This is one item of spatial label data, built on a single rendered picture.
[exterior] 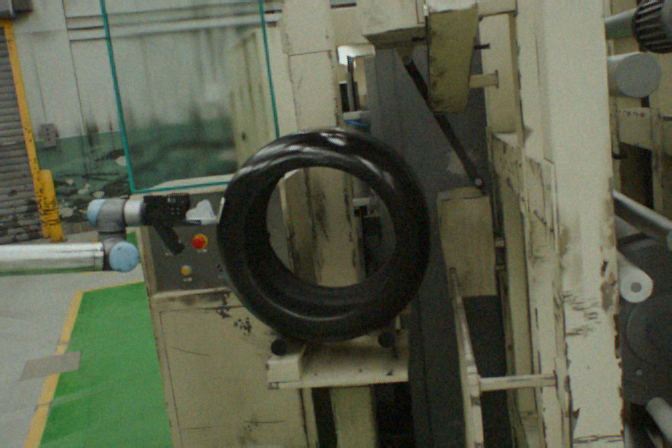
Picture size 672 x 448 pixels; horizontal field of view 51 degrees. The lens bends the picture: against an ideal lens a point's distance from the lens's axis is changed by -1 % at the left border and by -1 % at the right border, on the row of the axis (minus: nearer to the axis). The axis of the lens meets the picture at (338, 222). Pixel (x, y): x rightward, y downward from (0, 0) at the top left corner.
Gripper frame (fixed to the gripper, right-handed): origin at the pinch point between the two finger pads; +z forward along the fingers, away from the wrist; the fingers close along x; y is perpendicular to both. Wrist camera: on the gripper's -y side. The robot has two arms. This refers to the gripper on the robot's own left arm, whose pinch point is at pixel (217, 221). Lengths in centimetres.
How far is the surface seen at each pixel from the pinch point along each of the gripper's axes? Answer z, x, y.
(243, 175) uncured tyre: 9.9, -9.4, 13.6
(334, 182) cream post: 28.6, 26.8, 6.5
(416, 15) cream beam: 53, -35, 49
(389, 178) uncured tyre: 46.4, -10.9, 13.0
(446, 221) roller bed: 61, 20, -4
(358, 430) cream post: 35, 26, -73
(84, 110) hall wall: -424, 810, -1
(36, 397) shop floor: -168, 183, -143
